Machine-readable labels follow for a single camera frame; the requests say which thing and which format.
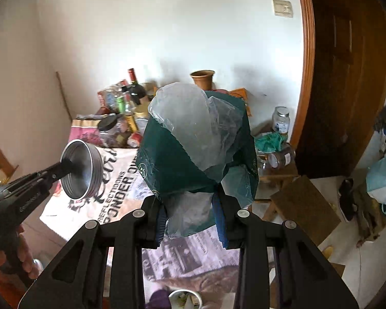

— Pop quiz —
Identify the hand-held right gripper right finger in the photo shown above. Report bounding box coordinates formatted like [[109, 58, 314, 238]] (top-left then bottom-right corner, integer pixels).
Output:
[[212, 196, 361, 309]]

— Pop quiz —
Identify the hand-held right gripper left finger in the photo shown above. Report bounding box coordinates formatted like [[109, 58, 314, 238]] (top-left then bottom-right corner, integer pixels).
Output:
[[19, 196, 168, 309]]

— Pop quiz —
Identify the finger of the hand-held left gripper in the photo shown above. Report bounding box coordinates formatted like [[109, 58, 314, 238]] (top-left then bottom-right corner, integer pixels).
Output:
[[35, 169, 69, 187], [29, 162, 72, 181]]

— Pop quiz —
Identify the metal jar lid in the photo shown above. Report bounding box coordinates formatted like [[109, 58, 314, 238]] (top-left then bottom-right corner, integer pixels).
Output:
[[60, 139, 103, 201]]

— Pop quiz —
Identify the dark green plastic bag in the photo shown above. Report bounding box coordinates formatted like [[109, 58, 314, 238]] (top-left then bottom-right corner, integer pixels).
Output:
[[137, 88, 259, 208]]

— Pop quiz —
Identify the green bag with plastic liner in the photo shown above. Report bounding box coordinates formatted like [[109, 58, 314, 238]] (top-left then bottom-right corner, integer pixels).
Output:
[[148, 83, 245, 240]]

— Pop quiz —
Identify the person's left hand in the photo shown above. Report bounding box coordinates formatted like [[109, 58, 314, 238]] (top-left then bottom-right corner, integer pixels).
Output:
[[0, 225, 41, 284]]

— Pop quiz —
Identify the purple cloth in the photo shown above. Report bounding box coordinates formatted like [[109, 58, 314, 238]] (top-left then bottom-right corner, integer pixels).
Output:
[[148, 290, 169, 309]]

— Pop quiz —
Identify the wooden stool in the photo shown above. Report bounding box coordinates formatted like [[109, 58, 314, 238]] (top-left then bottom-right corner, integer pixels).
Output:
[[254, 167, 341, 242]]

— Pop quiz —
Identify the printed newspaper tablecloth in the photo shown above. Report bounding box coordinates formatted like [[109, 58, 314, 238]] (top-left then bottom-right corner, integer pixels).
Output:
[[40, 116, 277, 309]]

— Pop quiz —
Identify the clear jar with black lid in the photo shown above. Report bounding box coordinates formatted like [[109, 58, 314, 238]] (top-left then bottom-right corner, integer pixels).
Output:
[[98, 114, 129, 147]]

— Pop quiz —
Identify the white bowl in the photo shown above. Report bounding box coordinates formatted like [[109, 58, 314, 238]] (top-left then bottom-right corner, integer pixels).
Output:
[[168, 290, 203, 309]]

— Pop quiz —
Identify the small jar with red lid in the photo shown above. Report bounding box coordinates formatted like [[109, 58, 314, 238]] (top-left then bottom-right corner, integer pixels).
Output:
[[127, 132, 145, 149]]

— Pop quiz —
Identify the jar with brown contents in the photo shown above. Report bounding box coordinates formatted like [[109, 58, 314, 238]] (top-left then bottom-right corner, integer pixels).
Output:
[[267, 150, 296, 169]]

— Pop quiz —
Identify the jar with yellow lid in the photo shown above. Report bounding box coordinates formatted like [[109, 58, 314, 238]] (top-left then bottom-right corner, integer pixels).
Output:
[[133, 111, 150, 132]]

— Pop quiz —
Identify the black shoe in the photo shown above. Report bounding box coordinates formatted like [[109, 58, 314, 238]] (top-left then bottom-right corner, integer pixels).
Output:
[[338, 178, 357, 222]]

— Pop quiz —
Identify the crumpled green plastic bag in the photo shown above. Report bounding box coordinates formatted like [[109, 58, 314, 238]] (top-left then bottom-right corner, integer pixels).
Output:
[[254, 132, 288, 153]]

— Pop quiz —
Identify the dark wine bottle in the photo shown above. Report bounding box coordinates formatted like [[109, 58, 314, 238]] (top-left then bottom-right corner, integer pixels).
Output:
[[125, 68, 147, 105]]

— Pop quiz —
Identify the glass jar with white lid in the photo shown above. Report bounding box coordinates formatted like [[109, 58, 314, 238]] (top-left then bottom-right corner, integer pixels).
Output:
[[272, 106, 291, 134]]

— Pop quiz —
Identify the orange packet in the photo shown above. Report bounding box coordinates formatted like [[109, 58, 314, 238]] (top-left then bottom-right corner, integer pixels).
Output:
[[228, 88, 253, 118]]

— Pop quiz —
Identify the clay pot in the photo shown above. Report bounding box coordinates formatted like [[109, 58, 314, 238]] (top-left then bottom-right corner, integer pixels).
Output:
[[190, 70, 215, 91]]

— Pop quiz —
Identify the wooden door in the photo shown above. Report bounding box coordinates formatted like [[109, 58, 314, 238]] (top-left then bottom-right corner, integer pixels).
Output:
[[293, 0, 386, 179]]

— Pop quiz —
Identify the wall light switch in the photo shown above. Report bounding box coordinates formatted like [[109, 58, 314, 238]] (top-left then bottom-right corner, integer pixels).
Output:
[[272, 0, 294, 17]]

